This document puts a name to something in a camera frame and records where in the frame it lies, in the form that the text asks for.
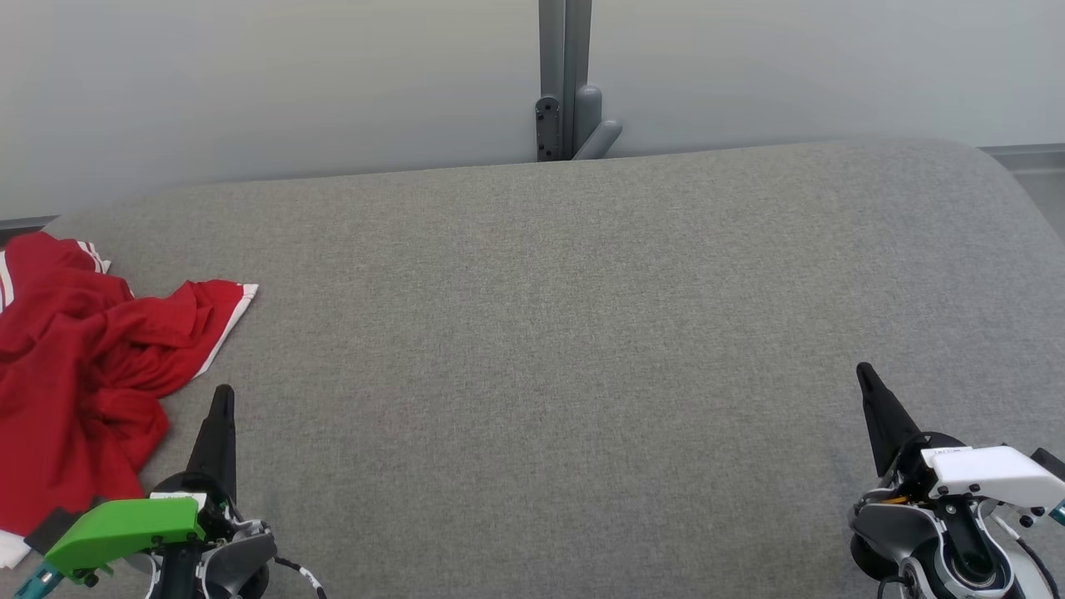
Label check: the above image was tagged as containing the thin left arm cable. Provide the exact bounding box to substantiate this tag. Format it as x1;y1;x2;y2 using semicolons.
275;556;327;599

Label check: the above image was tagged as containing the dark grey post bracket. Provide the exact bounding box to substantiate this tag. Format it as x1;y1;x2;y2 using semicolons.
535;96;561;162

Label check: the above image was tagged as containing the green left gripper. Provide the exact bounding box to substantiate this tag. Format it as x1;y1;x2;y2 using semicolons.
42;384;252;587

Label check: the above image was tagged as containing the thin arm cable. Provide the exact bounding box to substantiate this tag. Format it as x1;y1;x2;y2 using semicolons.
275;556;327;599
994;512;1062;599

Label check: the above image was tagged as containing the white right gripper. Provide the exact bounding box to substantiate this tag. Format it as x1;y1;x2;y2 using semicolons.
856;362;1065;515

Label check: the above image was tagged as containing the teal left cable connector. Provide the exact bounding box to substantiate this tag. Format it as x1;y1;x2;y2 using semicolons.
15;564;61;599

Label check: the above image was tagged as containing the thin right arm cable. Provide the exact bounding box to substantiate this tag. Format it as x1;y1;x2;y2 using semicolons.
994;512;1062;599

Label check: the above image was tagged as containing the red white basketball jersey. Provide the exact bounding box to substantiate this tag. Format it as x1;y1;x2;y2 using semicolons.
0;231;171;571

